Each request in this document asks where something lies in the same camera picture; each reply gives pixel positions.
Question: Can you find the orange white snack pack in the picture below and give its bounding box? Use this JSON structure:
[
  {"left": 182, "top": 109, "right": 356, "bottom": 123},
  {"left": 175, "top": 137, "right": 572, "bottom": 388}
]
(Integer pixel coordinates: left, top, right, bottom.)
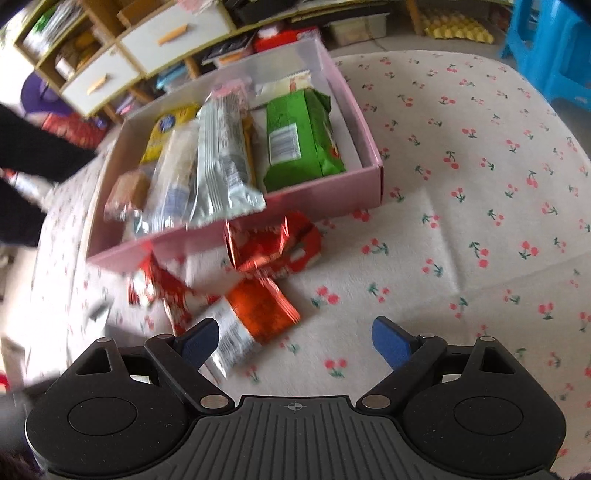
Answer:
[{"left": 195, "top": 278, "right": 301, "bottom": 382}]

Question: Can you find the white rice cake pack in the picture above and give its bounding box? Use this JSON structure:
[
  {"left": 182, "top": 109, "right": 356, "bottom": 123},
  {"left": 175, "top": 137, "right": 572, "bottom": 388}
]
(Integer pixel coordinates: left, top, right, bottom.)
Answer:
[{"left": 134, "top": 119, "right": 199, "bottom": 236}]

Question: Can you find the brown wafer clear pack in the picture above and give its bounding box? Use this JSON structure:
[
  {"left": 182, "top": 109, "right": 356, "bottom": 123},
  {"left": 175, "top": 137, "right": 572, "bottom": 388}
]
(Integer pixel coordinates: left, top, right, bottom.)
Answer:
[{"left": 103, "top": 170, "right": 150, "bottom": 222}]

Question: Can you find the long silver white snack pack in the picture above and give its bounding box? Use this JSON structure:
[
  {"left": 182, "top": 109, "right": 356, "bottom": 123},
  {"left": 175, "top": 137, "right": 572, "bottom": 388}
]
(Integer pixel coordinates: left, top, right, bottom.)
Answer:
[{"left": 190, "top": 95, "right": 266, "bottom": 228}]

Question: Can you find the green snack pack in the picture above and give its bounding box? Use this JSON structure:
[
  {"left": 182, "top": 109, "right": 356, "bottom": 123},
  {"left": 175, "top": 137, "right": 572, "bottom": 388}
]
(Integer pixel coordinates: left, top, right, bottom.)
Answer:
[{"left": 263, "top": 87, "right": 346, "bottom": 192}]

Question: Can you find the gold snack pack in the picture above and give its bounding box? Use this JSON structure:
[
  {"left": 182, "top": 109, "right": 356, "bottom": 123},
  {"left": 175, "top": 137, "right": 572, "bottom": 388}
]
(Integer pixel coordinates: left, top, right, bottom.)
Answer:
[{"left": 242, "top": 114, "right": 257, "bottom": 187}]

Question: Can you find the pink nougat bar pack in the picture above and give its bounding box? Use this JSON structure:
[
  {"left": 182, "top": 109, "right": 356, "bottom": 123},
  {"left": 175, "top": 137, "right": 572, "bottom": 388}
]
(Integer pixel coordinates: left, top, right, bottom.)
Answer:
[{"left": 211, "top": 77, "right": 253, "bottom": 105}]

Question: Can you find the red candy wrapper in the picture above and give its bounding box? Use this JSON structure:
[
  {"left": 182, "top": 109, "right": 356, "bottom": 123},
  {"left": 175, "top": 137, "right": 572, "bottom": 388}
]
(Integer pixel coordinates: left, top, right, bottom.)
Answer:
[
  {"left": 127, "top": 253, "right": 219, "bottom": 336},
  {"left": 225, "top": 212, "right": 322, "bottom": 279}
]

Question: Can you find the cherry print tablecloth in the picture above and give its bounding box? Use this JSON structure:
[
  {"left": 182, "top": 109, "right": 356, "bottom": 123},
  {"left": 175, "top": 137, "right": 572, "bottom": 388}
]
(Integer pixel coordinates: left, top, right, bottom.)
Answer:
[{"left": 0, "top": 49, "right": 591, "bottom": 471}]

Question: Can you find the pink cardboard box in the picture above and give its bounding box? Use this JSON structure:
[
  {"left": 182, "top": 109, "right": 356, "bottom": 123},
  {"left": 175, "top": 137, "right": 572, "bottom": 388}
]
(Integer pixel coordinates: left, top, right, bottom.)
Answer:
[{"left": 87, "top": 39, "right": 383, "bottom": 274}]

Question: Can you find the yellow snack pack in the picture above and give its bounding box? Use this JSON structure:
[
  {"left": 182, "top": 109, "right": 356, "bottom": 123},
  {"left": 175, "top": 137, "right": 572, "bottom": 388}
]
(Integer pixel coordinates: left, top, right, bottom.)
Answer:
[{"left": 139, "top": 103, "right": 200, "bottom": 165}]

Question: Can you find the red lantern bag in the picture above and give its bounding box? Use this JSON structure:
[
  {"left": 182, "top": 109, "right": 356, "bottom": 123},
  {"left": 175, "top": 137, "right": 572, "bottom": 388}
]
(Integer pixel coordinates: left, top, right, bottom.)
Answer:
[{"left": 41, "top": 113, "right": 107, "bottom": 150}]

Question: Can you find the cream white snack pack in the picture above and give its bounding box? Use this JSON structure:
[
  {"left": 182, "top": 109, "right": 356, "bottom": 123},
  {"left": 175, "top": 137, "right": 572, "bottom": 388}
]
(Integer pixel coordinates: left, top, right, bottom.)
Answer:
[{"left": 249, "top": 70, "right": 312, "bottom": 109}]

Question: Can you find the purple round object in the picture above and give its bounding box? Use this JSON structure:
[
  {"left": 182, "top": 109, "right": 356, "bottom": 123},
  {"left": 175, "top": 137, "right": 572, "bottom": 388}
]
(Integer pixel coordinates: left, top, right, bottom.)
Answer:
[{"left": 20, "top": 72, "right": 73, "bottom": 116}]

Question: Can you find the clear bin with keyboard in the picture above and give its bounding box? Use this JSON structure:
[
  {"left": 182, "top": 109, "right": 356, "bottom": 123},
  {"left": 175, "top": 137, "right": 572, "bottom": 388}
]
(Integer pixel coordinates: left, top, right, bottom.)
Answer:
[{"left": 201, "top": 33, "right": 254, "bottom": 68}]

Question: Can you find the red shoe box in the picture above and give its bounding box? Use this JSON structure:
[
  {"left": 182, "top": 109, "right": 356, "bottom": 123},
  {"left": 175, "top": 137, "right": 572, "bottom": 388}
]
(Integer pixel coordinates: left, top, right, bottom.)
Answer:
[{"left": 253, "top": 27, "right": 322, "bottom": 53}]

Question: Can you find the blue plastic stool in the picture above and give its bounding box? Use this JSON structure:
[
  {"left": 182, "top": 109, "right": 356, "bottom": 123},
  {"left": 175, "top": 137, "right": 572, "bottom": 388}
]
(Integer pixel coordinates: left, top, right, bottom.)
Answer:
[{"left": 500, "top": 1, "right": 590, "bottom": 110}]

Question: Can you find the clear storage bin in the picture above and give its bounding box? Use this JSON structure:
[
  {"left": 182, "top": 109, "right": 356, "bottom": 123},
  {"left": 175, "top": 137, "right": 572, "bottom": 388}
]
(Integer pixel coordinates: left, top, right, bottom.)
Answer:
[{"left": 329, "top": 13, "right": 389, "bottom": 47}]

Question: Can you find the yellow egg tray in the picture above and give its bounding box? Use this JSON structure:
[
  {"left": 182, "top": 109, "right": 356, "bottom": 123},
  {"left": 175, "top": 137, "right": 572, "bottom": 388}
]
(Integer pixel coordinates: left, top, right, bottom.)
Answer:
[{"left": 421, "top": 10, "right": 495, "bottom": 44}]

